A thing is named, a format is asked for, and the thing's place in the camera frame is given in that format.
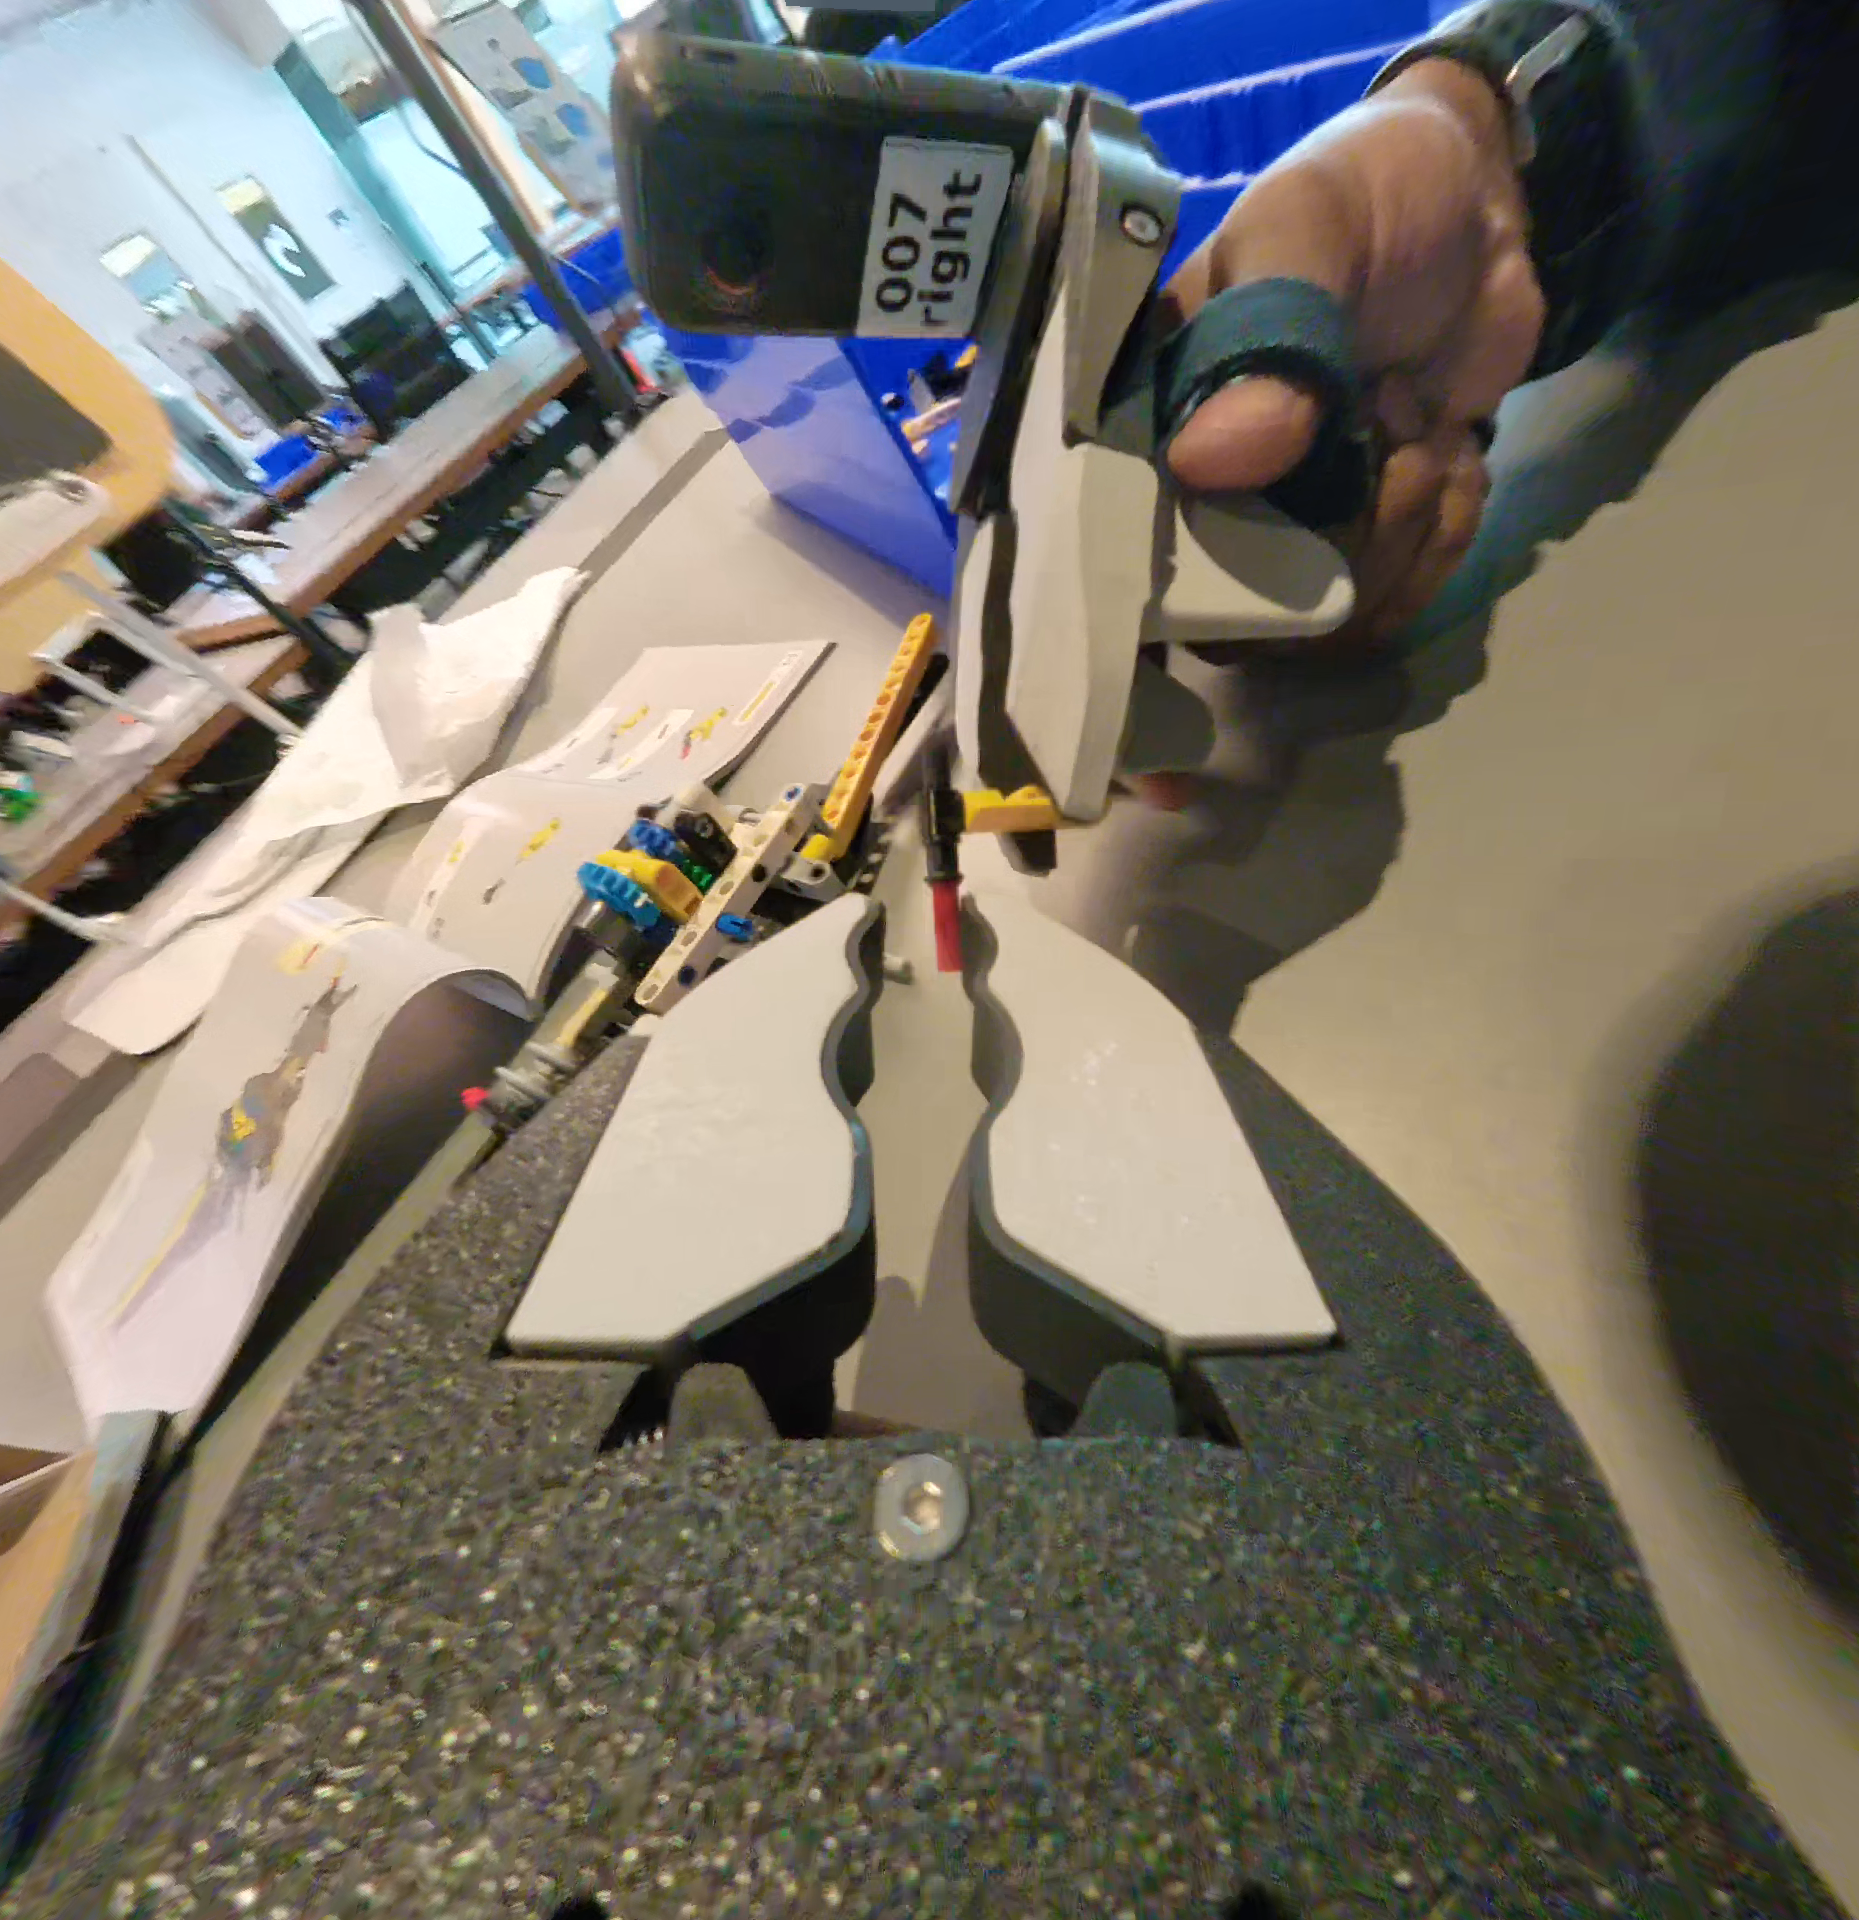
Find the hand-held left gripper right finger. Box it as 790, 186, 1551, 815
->
956, 892, 1339, 1377

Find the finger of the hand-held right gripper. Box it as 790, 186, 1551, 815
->
1004, 435, 1172, 826
952, 510, 1062, 793

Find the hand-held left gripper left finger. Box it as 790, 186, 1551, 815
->
499, 892, 889, 1377

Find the blue plastic bin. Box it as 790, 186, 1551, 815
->
661, 0, 1457, 602

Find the black and red lego axle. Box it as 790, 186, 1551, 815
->
919, 783, 973, 977

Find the partly built lego vehicle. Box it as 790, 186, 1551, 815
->
465, 612, 953, 1119

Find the lego instruction booklet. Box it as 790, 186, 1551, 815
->
45, 641, 839, 1426

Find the person's right hand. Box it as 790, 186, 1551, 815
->
1153, 60, 1550, 649

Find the grey metal pole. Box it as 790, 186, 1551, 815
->
342, 0, 641, 418

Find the long wooden table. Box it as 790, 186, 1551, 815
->
164, 313, 638, 654

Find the crumpled white paper bag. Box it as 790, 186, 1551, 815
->
67, 565, 593, 1059

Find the brown cardboard box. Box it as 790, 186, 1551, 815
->
0, 1408, 172, 1847

